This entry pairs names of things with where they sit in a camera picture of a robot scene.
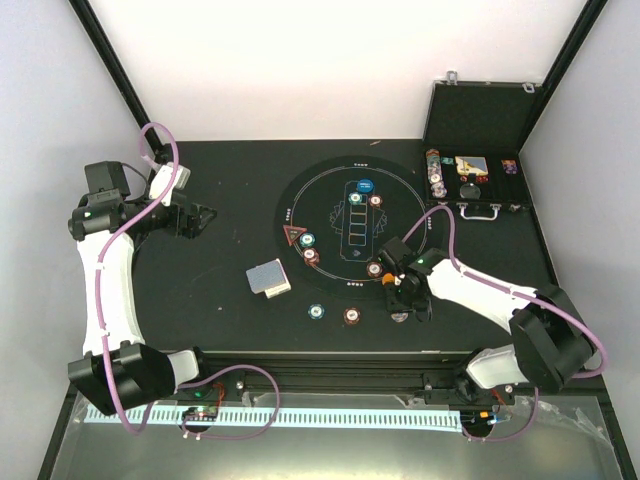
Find green poker chip stack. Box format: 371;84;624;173
308;304;325;320

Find black round button in case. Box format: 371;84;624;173
459;183;481;200

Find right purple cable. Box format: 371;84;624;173
399;204;610;445

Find purple cable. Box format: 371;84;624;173
399;204;610;445
96;122;280;442

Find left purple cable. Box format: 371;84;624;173
96;122;280;442

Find black aluminium front rail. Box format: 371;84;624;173
204;351;466;394

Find blue round blind button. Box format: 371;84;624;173
356;178;375;195

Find round black poker mat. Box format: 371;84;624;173
274;155;427;300

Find black poker set case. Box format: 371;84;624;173
422;70;542;221

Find green chips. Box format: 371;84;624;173
349;192;362;205
299;232;316;249

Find card deck in case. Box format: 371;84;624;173
455;156;489;177

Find purple chips in case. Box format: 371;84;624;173
501;159;518;175

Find orange round blind button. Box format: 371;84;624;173
382;273;395;285

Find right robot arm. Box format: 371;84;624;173
378;243;596;403

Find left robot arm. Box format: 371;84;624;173
68;189;217;415

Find purple poker chip stack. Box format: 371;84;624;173
391;312;409;323

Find red poker chip stack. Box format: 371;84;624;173
343;307;361;325

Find white slotted cable duct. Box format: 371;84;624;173
83;404;464;434

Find red dice in case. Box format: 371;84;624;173
459;174;490;184

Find chip row in case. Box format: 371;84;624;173
425;149;447;198

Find red chips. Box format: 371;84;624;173
369;195;382;207
366;262;384;278
302;248;320;265

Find triangular red dealer button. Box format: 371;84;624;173
283;224;307;246

